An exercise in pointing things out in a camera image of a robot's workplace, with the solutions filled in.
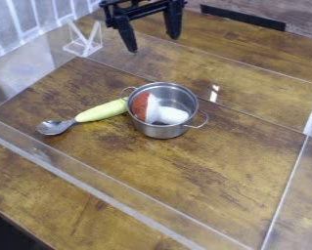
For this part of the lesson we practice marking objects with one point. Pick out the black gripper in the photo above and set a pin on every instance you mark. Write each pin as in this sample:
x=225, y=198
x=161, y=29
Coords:
x=122, y=11

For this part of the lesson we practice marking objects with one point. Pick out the black baseboard strip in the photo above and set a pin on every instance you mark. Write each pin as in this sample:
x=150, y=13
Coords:
x=236, y=16

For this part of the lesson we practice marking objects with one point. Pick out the clear acrylic stand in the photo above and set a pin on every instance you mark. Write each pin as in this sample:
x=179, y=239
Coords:
x=84, y=45

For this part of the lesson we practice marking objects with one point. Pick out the red and white plush mushroom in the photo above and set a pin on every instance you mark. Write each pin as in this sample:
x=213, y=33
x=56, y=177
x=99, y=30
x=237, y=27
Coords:
x=149, y=111

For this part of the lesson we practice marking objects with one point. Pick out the silver metal pot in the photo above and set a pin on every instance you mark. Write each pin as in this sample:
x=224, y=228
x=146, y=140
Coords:
x=175, y=96

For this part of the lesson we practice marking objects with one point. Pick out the spoon with yellow-green handle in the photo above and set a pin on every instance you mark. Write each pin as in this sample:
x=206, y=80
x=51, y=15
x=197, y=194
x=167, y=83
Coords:
x=103, y=111

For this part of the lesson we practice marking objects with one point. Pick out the clear acrylic enclosure panel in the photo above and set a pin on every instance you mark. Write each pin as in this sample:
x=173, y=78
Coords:
x=184, y=229

